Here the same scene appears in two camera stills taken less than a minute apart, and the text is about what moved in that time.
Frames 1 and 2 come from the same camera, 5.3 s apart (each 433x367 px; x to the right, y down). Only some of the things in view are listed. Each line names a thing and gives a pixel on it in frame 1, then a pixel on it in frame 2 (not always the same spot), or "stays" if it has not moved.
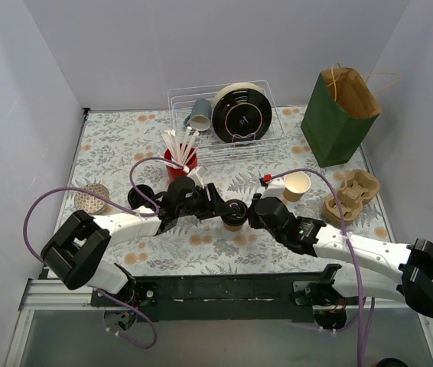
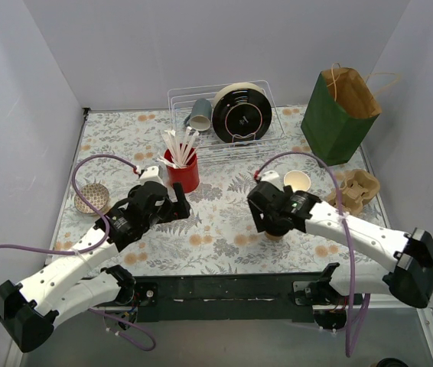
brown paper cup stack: (296, 183) stays
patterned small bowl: (89, 202) stays
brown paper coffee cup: (233, 228) -> (271, 237)
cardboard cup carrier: (359, 186) stays
